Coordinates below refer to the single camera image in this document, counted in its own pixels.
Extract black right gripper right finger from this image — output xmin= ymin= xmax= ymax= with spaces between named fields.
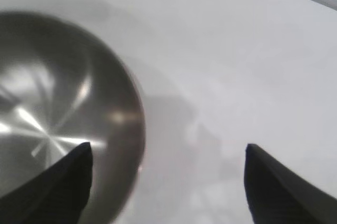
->
xmin=243 ymin=143 xmax=337 ymax=224

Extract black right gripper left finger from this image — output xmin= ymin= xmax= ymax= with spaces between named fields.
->
xmin=0 ymin=141 xmax=94 ymax=224

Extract stainless steel mixing bowl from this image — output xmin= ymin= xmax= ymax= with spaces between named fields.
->
xmin=0 ymin=11 xmax=147 ymax=224

